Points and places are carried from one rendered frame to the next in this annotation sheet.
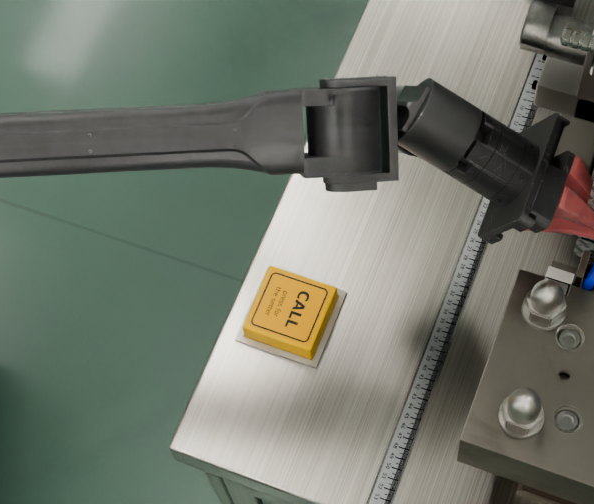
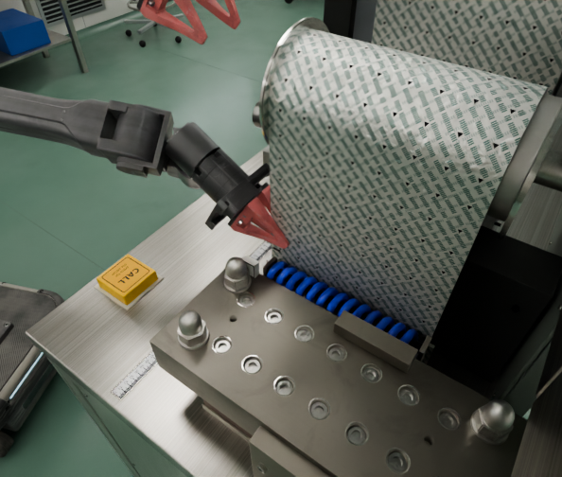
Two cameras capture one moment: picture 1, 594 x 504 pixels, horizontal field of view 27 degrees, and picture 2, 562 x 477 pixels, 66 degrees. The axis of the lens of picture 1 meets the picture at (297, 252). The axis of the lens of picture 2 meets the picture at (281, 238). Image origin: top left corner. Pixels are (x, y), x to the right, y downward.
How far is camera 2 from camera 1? 0.59 m
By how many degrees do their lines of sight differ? 19
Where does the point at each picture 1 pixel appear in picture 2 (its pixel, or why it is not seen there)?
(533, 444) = (192, 354)
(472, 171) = (202, 175)
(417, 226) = (216, 256)
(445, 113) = (192, 135)
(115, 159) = not seen: outside the picture
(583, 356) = (249, 311)
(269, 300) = (117, 269)
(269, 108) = (88, 104)
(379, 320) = (173, 294)
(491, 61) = not seen: hidden behind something
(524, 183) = (232, 189)
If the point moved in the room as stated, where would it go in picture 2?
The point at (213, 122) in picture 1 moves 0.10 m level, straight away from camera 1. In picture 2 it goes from (54, 105) to (79, 70)
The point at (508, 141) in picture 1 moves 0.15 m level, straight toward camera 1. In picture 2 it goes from (228, 164) to (158, 238)
